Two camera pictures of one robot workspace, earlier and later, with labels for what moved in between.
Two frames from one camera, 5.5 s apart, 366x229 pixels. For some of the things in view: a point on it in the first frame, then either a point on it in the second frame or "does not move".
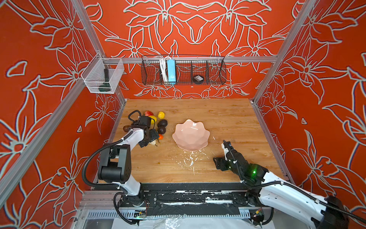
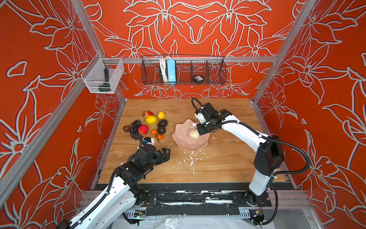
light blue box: x=171 y=72 does not move
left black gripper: x=154 y=135 → x=161 y=159
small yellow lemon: x=161 y=115 does not move
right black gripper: x=221 y=160 → x=201 y=131
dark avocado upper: x=162 y=122 does not move
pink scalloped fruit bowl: x=190 y=136 does not move
